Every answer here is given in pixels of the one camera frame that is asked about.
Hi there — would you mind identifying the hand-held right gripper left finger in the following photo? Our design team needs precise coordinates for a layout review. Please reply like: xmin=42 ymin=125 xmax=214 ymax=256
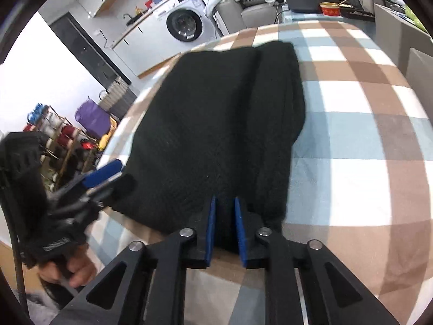
xmin=59 ymin=194 xmax=217 ymax=325

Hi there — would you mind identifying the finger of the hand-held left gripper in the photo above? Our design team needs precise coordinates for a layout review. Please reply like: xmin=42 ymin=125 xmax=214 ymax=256
xmin=51 ymin=160 xmax=124 ymax=204
xmin=76 ymin=175 xmax=136 ymax=212

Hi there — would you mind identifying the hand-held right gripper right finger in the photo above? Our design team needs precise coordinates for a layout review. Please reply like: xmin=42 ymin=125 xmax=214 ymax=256
xmin=234 ymin=196 xmax=401 ymax=325

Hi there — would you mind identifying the black knit sweater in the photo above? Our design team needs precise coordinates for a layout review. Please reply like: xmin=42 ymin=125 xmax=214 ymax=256
xmin=111 ymin=41 xmax=307 ymax=255

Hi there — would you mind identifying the person's left hand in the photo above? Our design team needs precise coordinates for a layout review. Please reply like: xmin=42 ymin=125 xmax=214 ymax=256
xmin=40 ymin=243 xmax=99 ymax=289

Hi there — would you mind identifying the shoe rack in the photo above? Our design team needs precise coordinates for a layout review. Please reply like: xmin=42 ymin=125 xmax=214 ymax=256
xmin=22 ymin=103 xmax=102 ymax=193

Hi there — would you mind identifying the purple bag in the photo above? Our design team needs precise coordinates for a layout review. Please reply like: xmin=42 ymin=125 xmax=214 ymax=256
xmin=75 ymin=99 xmax=112 ymax=139

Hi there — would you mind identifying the woven two-tone basket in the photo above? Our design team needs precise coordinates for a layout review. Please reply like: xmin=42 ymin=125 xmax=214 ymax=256
xmin=99 ymin=76 xmax=139 ymax=120

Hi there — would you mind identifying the white lower kitchen cabinet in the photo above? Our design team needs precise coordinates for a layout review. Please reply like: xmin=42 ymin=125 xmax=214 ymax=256
xmin=111 ymin=10 xmax=160 ymax=77

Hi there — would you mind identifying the checked brown blue blanket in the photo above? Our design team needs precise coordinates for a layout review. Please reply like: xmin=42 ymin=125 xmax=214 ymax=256
xmin=84 ymin=18 xmax=433 ymax=325

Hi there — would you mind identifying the white washing machine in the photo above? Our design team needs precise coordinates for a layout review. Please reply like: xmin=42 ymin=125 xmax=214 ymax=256
xmin=153 ymin=0 xmax=219 ymax=43

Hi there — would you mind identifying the grey sofa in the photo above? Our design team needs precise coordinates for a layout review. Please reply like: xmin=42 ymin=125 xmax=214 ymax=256
xmin=206 ymin=0 xmax=290 ymax=32

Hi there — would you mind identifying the glass side table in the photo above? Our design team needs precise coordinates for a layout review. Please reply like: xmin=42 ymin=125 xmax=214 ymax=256
xmin=277 ymin=8 xmax=322 ymax=25

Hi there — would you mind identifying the red bowl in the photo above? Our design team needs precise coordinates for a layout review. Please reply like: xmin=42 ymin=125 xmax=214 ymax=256
xmin=320 ymin=3 xmax=342 ymax=17

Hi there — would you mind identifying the black tray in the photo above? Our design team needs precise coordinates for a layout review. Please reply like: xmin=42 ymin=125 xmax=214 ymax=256
xmin=339 ymin=5 xmax=375 ymax=21

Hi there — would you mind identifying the grey cabinet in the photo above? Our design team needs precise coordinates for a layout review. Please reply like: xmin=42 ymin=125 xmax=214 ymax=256
xmin=374 ymin=3 xmax=433 ymax=52

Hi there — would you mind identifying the green plush toy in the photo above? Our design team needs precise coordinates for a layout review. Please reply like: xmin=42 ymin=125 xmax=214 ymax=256
xmin=404 ymin=5 xmax=427 ymax=30

